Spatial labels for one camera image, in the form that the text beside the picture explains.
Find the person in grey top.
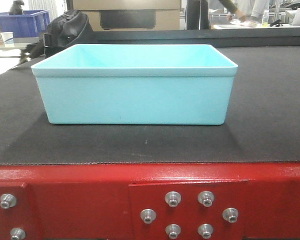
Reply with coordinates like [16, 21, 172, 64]
[250, 0, 269, 22]

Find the dark figurine in crate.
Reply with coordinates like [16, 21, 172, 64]
[8, 0, 25, 15]

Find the silver flange bolt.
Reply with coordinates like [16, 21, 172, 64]
[197, 190, 215, 208]
[165, 223, 181, 240]
[197, 223, 214, 240]
[222, 207, 239, 224]
[10, 228, 27, 240]
[164, 191, 182, 208]
[140, 208, 157, 224]
[0, 193, 17, 209]

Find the person in dark sleeve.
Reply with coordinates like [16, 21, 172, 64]
[219, 0, 246, 22]

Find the paper cup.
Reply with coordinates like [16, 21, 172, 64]
[1, 31, 14, 46]

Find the yellow liquid bottle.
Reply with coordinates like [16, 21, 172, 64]
[261, 10, 269, 28]

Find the light cyan plastic bin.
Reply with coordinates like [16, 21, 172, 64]
[31, 44, 238, 125]

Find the blue crate on table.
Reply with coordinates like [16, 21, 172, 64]
[0, 9, 50, 38]

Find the cardboard box with black panel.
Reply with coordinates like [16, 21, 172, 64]
[70, 0, 181, 32]

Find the red conveyor frame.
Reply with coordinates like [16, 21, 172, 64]
[0, 163, 300, 240]

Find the black bag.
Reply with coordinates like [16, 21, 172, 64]
[26, 9, 94, 59]

